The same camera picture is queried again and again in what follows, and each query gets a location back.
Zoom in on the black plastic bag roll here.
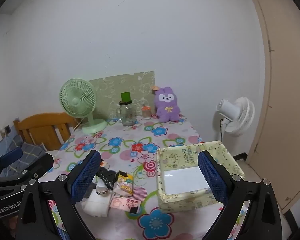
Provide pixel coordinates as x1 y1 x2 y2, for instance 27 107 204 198
96 167 118 190

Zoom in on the pink cartoon tissue pack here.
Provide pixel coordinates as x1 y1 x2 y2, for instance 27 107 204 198
110 196 141 214

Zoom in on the yellow cartoon tissue pack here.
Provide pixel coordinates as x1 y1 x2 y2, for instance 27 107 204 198
113 171 134 197

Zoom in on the grey plaid pillow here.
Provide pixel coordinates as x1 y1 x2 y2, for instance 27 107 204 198
0 135 46 177

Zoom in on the wooden chair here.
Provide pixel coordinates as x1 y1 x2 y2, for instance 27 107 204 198
13 113 77 151

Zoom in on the beige door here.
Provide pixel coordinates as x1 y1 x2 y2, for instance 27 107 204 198
248 0 300 212

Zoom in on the yellow patterned storage box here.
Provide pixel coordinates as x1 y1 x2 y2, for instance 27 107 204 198
157 141 245 213

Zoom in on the green desk fan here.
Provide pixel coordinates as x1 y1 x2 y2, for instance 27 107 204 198
59 79 107 134

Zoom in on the floral tablecloth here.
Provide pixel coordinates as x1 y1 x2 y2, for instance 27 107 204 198
37 114 248 240

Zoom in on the white standing fan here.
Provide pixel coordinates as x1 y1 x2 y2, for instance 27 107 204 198
216 96 255 141

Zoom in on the glass jar with green lid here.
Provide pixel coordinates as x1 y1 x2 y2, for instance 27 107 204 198
119 92 136 126

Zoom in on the green patterned backboard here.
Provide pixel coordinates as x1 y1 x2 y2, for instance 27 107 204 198
90 71 155 119

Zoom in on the small cotton swab jar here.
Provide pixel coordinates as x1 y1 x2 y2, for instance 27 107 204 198
141 105 152 120

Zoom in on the purple plush bunny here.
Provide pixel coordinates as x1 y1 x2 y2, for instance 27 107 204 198
154 87 180 123

